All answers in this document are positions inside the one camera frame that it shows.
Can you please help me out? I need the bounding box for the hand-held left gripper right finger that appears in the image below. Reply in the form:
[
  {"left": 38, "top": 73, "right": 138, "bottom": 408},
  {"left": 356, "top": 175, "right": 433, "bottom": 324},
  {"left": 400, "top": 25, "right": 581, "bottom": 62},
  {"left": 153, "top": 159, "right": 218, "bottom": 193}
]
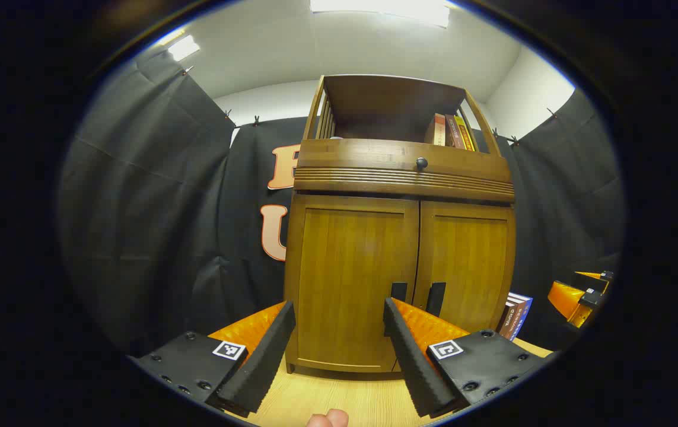
[{"left": 382, "top": 297, "right": 554, "bottom": 419}]

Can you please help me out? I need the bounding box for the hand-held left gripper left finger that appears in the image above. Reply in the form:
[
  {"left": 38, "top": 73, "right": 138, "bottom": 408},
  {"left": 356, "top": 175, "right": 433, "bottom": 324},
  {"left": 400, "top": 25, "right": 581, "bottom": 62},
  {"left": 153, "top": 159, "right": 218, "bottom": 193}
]
[{"left": 128, "top": 299, "right": 297, "bottom": 419}]

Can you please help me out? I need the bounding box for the wooden cabinet door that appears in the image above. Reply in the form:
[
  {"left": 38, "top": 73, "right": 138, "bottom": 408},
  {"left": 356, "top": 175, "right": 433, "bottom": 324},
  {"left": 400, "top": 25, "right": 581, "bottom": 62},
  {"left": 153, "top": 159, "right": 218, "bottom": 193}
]
[
  {"left": 413, "top": 200, "right": 516, "bottom": 336},
  {"left": 287, "top": 195, "right": 420, "bottom": 373}
]

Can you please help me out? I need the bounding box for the wooden cabinet drawer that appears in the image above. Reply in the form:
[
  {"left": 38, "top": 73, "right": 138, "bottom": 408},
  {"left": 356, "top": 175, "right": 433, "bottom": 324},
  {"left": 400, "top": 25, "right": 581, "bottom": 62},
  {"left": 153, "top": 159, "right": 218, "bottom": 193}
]
[{"left": 294, "top": 138, "right": 515, "bottom": 205}]

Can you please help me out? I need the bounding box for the wooden shoe cabinet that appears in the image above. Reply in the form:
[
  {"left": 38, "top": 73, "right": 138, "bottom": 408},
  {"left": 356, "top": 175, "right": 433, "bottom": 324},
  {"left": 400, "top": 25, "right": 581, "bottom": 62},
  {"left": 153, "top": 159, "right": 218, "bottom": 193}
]
[{"left": 284, "top": 74, "right": 517, "bottom": 375}]

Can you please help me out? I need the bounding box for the blue book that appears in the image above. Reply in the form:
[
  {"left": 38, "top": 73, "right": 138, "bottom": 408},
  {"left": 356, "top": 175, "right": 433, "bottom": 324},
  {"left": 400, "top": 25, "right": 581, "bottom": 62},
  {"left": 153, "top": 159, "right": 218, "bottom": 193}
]
[{"left": 511, "top": 292, "right": 534, "bottom": 342}]

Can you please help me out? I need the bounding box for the reddish brown book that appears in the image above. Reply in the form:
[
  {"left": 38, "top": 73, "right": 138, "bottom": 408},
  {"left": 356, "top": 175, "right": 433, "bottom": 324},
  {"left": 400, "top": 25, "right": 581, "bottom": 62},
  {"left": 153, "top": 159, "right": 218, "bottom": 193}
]
[{"left": 502, "top": 297, "right": 518, "bottom": 340}]

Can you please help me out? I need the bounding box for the black backdrop cloth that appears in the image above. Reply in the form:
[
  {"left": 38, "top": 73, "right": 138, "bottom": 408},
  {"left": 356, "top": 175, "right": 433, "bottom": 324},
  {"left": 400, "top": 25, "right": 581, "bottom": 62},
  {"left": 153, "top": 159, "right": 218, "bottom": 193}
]
[{"left": 57, "top": 44, "right": 624, "bottom": 356}]

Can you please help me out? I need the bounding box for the maroon book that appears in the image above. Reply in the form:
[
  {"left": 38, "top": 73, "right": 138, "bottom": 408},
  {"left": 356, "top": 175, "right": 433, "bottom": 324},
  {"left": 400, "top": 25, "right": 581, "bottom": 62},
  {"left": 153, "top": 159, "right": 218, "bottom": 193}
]
[{"left": 444, "top": 114, "right": 465, "bottom": 149}]

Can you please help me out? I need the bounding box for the light red book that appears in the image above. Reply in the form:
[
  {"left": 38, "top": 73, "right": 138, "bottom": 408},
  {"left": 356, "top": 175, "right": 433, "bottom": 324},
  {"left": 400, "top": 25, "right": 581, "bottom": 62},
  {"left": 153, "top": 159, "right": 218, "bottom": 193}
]
[{"left": 425, "top": 113, "right": 447, "bottom": 146}]

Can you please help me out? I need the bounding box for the small ceiling light panel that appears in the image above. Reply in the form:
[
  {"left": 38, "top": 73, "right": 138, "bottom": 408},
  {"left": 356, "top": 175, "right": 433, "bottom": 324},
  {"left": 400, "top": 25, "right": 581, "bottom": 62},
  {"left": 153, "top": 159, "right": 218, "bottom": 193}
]
[{"left": 167, "top": 34, "right": 201, "bottom": 62}]

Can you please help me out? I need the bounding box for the large ceiling light panel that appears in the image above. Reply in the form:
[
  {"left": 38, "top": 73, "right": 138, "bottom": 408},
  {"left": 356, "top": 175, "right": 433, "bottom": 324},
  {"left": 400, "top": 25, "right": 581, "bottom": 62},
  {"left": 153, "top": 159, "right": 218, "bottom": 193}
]
[{"left": 309, "top": 0, "right": 451, "bottom": 28}]

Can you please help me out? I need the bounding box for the black right door handle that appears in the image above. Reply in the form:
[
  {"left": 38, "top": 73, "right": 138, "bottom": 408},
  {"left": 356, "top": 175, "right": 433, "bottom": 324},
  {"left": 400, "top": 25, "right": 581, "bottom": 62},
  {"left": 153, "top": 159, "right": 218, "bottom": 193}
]
[{"left": 426, "top": 282, "right": 446, "bottom": 317}]

